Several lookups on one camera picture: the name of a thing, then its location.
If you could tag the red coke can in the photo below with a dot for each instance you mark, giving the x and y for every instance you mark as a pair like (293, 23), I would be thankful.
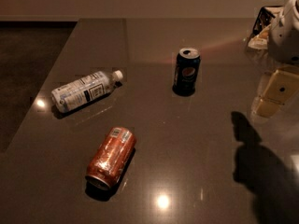
(105, 169)

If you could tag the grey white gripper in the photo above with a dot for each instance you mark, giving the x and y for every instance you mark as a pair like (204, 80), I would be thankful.
(285, 37)

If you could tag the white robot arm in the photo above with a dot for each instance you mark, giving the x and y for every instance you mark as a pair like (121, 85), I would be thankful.
(259, 45)

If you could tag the black wire basket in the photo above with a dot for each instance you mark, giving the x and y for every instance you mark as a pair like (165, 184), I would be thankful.
(268, 18)

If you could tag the dark blue pepsi can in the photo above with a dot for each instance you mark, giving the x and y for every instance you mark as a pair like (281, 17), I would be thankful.
(187, 67)

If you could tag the clear plastic water bottle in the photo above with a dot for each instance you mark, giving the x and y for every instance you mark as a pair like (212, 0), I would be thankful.
(85, 90)

